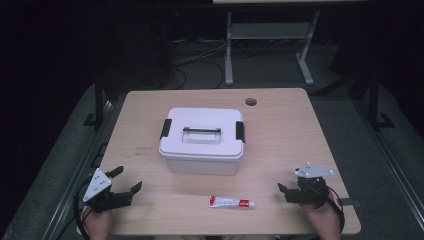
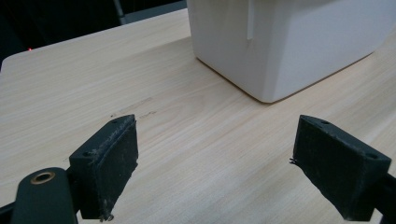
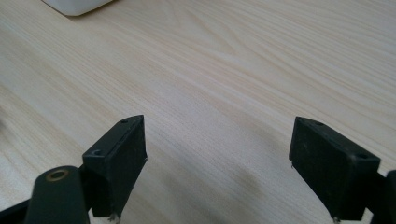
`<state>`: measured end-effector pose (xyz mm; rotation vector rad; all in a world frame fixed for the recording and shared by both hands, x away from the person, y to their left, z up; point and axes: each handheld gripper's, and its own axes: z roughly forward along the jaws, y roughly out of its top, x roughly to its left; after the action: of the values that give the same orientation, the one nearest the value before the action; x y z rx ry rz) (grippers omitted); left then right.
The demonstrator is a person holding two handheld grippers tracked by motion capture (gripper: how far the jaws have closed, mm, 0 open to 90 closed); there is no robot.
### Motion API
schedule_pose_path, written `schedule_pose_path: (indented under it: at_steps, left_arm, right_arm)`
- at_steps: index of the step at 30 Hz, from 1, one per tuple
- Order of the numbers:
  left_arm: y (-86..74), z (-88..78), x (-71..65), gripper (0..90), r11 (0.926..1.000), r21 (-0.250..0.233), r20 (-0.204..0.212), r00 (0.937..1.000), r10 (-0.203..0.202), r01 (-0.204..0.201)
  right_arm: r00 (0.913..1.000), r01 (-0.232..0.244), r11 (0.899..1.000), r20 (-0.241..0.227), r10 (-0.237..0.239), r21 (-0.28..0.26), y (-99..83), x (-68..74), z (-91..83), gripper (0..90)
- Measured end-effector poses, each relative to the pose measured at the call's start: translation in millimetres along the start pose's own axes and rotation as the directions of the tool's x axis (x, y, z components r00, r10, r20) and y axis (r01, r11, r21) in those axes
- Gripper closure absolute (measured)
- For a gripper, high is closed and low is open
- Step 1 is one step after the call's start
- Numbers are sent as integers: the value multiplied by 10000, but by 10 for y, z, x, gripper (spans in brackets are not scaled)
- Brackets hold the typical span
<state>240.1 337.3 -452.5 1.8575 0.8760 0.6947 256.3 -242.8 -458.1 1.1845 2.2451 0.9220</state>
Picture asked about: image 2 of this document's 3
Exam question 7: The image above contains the white plastic storage box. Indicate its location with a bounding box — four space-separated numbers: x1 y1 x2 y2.
186 0 396 105

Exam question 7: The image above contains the grey metal stand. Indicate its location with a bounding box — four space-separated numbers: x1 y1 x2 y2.
112 0 188 25

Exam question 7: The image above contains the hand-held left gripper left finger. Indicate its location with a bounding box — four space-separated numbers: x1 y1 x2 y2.
68 114 140 221

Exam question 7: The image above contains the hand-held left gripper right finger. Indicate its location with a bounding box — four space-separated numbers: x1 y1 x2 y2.
291 114 392 222

